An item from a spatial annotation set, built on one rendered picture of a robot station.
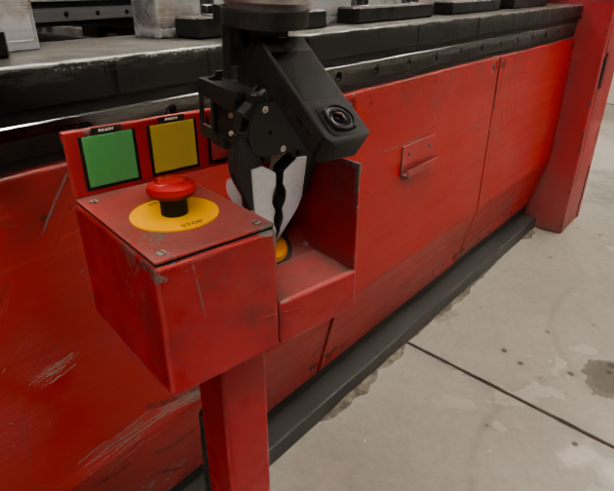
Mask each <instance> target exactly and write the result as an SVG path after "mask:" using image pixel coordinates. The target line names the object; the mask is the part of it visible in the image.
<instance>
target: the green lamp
mask: <svg viewBox="0 0 614 491"><path fill-rule="evenodd" d="M81 140H82V146H83V151H84V156H85V161H86V166H87V172H88V177H89V181H90V186H91V188H94V187H97V186H102V185H106V184H111V183H115V182H119V181H124V180H128V179H133V178H137V177H138V170H137V164H136V157H135V151H134V139H133V132H132V130H126V131H120V132H111V133H105V134H99V135H93V136H87V137H82V138H81Z"/></svg>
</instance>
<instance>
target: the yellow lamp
mask: <svg viewBox="0 0 614 491"><path fill-rule="evenodd" d="M149 129H150V135H151V143H152V150H153V158H154V165H155V172H156V173H158V172H163V171H167V170H175V169H179V168H184V167H188V166H192V165H197V164H198V162H197V151H196V141H195V131H194V121H193V119H190V120H184V121H178V122H172V123H166V124H162V125H156V126H150V127H149Z"/></svg>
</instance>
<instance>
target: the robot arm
mask: <svg viewBox="0 0 614 491"><path fill-rule="evenodd" d="M222 1H223V2H226V3H224V4H212V21H215V22H219V23H222V55H223V70H217V71H214V74H213V75H212V76H207V77H198V89H199V109H200V131H201V135H203V136H205V137H207V138H209V139H211V140H212V143H213V144H215V145H217V146H219V147H220V148H222V149H224V150H225V149H230V148H231V149H230V151H229V154H228V169H229V172H230V176H231V178H229V179H228V180H227V182H226V190H227V194H228V196H229V198H230V199H231V200H232V202H233V203H235V204H237V205H239V206H241V207H243V208H246V209H248V210H250V211H252V212H254V213H256V214H258V215H260V216H261V217H263V218H265V219H267V220H269V221H271V222H273V223H275V226H273V229H274V230H275V232H276V242H277V240H278V239H279V238H280V236H281V235H282V233H283V232H284V230H285V228H286V227H287V225H288V223H289V221H290V220H291V218H292V216H293V215H294V213H295V211H296V209H297V207H298V205H299V203H300V200H301V198H302V196H303V195H305V193H306V190H307V188H308V185H309V182H310V180H311V177H312V174H313V172H314V169H315V166H316V163H317V162H319V163H322V162H327V161H332V160H336V159H341V158H346V157H351V156H355V155H356V154H357V152H358V151H359V149H360V148H361V146H362V145H363V143H364V142H365V140H366V138H367V137H368V134H369V129H368V128H367V127H366V125H365V123H364V122H363V121H362V119H361V118H360V116H359V115H358V114H357V112H356V111H355V109H354V108H353V107H352V105H351V104H350V102H349V101H348V100H347V98H346V97H345V95H344V94H343V93H342V92H341V91H340V89H339V88H338V87H337V85H336V84H335V82H334V81H333V80H332V78H331V77H330V75H329V74H328V73H327V71H326V69H325V68H324V67H323V65H322V64H321V62H320V61H319V60H318V58H317V57H316V55H315V54H314V53H313V51H312V50H311V48H310V47H309V46H308V44H307V43H306V41H305V40H304V39H303V37H301V36H288V32H289V31H295V30H302V29H306V28H308V26H309V9H307V8H305V6H309V5H310V4H311V3H312V2H313V0H222ZM218 80H222V81H218ZM204 96H205V97H208V98H210V99H211V125H208V124H206V123H205V109H204ZM270 159H271V162H270V167H269V169H267V168H265V167H264V166H262V162H263V163H265V164H267V163H269V161H270Z"/></svg>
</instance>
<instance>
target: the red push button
mask: <svg viewBox="0 0 614 491"><path fill-rule="evenodd" d="M196 189H197V185H196V182H195V180H194V179H192V178H190V177H187V176H185V175H180V174H169V175H163V176H159V177H157V178H155V179H153V180H152V181H150V182H149V183H148V184H147V187H146V193H147V194H148V195H149V197H150V198H151V199H153V200H156V201H160V209H161V214H162V215H163V216H165V217H169V218H175V217H180V216H183V215H185V214H187V213H188V205H187V198H190V197H191V196H193V195H194V194H195V192H196Z"/></svg>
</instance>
